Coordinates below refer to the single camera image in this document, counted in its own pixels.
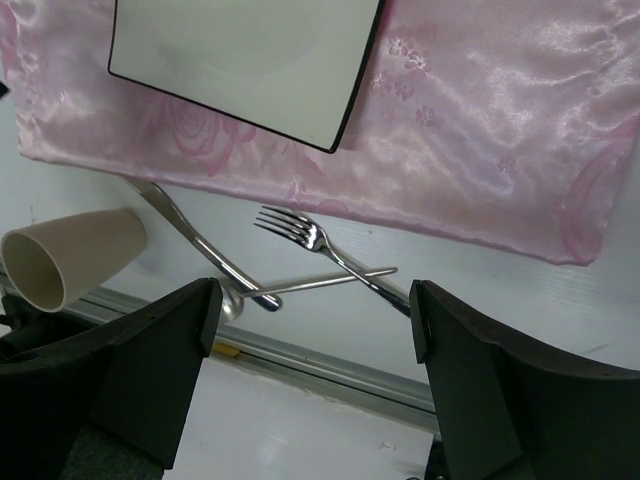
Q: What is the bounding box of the beige paper cup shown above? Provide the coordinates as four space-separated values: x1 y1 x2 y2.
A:
1 209 147 313

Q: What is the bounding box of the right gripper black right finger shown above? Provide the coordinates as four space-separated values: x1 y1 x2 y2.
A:
410 280 639 479

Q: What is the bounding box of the white square plate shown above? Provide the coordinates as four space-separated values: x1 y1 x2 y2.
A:
108 0 384 154

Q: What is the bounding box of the silver table knife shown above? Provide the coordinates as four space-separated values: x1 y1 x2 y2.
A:
123 176 282 312

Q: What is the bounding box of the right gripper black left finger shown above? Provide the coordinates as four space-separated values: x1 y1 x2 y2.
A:
1 278 222 479

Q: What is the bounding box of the pink rose satin cloth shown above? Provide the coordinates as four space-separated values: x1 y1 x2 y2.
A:
1 1 639 266

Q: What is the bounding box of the silver fork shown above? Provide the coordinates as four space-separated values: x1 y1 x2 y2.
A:
253 205 411 318

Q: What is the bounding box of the silver spoon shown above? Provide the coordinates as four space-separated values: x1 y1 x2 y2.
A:
219 267 399 324

